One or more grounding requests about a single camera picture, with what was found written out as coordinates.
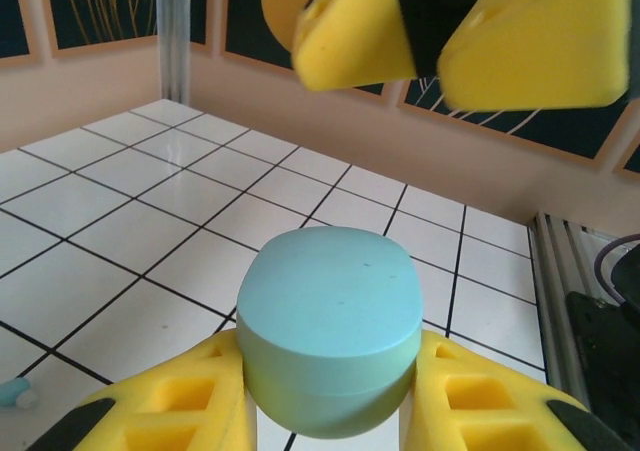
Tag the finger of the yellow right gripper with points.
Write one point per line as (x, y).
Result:
(350, 46)
(540, 56)

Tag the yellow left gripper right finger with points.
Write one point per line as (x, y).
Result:
(480, 401)

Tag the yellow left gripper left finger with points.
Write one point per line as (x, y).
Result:
(165, 406)

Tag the teal earbud charging case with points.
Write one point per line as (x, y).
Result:
(325, 311)

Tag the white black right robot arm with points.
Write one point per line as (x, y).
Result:
(600, 336)

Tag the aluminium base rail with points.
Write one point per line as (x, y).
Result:
(555, 296)

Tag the aluminium corner post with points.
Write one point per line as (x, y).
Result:
(173, 36)

